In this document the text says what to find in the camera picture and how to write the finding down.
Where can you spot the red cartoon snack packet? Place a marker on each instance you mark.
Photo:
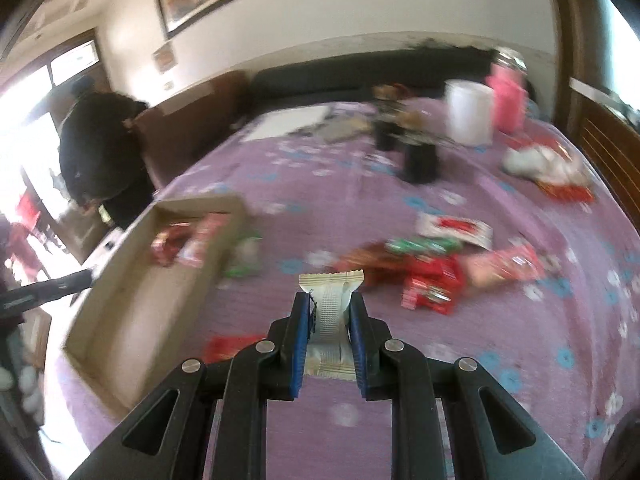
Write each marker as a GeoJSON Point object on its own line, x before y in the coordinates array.
{"type": "Point", "coordinates": [435, 283]}

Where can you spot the black sofa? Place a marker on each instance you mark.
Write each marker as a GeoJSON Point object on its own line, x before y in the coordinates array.
{"type": "Point", "coordinates": [423, 71]}

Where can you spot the dark red foil snack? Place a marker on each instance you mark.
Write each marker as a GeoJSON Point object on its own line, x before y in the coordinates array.
{"type": "Point", "coordinates": [169, 241]}

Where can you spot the green white candy packet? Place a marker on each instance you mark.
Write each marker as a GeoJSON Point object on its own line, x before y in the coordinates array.
{"type": "Point", "coordinates": [419, 245]}

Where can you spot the red beaded ornament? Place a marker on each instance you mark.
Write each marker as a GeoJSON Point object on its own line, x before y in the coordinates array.
{"type": "Point", "coordinates": [567, 193]}

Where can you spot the olive notebook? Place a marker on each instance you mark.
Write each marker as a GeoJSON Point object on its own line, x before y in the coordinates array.
{"type": "Point", "coordinates": [341, 129]}

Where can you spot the pink sleeved water bottle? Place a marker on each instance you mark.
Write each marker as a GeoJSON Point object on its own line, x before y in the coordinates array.
{"type": "Point", "coordinates": [507, 79]}

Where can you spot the pink snack packet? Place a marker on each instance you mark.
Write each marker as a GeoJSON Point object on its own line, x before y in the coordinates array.
{"type": "Point", "coordinates": [519, 263]}

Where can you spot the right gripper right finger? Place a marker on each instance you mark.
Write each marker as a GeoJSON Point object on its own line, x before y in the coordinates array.
{"type": "Point", "coordinates": [448, 413]}

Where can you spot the red round-logo candy packet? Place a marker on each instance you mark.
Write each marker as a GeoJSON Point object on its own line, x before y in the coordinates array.
{"type": "Point", "coordinates": [223, 348]}

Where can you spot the black jar wooden lid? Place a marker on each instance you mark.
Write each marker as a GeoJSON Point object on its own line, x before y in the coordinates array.
{"type": "Point", "coordinates": [420, 160]}
{"type": "Point", "coordinates": [389, 103]}

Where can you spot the clear green-edged snack packet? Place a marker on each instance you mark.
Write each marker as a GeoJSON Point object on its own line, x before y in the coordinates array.
{"type": "Point", "coordinates": [246, 257]}

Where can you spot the pale green wafer packet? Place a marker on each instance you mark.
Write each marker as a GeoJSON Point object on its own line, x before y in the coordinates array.
{"type": "Point", "coordinates": [328, 352]}

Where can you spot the white paper sheet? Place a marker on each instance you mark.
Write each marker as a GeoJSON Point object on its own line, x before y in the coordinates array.
{"type": "Point", "coordinates": [280, 123]}

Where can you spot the person in black jacket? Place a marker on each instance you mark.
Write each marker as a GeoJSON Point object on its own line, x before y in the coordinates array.
{"type": "Point", "coordinates": [100, 156]}

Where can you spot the brown sofa chair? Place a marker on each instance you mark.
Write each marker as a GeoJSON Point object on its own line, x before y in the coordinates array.
{"type": "Point", "coordinates": [181, 130]}

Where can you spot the black jar wooden lid rear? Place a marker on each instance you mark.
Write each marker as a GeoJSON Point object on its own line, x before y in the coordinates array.
{"type": "Point", "coordinates": [389, 103]}

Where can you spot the small wall plaque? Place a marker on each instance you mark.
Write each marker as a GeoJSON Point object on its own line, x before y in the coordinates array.
{"type": "Point", "coordinates": [164, 58]}

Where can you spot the cardboard tray box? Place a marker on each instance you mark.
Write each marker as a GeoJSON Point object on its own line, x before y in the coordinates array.
{"type": "Point", "coordinates": [127, 334]}

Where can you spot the dark red foil snack bag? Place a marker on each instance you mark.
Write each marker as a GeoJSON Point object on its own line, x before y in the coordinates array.
{"type": "Point", "coordinates": [379, 265]}

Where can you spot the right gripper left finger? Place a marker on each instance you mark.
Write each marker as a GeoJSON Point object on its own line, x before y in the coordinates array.
{"type": "Point", "coordinates": [209, 420]}

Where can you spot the white crumpled cloth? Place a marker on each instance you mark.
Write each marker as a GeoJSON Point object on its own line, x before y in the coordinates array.
{"type": "Point", "coordinates": [542, 164]}

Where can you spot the black jar wooden lid front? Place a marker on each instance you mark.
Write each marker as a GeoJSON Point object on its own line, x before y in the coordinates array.
{"type": "Point", "coordinates": [420, 160]}

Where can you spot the white plastic canister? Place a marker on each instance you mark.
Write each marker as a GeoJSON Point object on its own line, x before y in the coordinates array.
{"type": "Point", "coordinates": [469, 112]}

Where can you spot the white red snack packet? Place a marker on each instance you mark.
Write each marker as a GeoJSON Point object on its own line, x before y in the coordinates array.
{"type": "Point", "coordinates": [209, 238]}

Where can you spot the white gloved left hand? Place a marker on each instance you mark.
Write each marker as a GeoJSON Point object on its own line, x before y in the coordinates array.
{"type": "Point", "coordinates": [21, 396]}

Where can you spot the purple floral tablecloth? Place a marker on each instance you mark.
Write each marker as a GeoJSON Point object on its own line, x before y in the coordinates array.
{"type": "Point", "coordinates": [288, 309]}

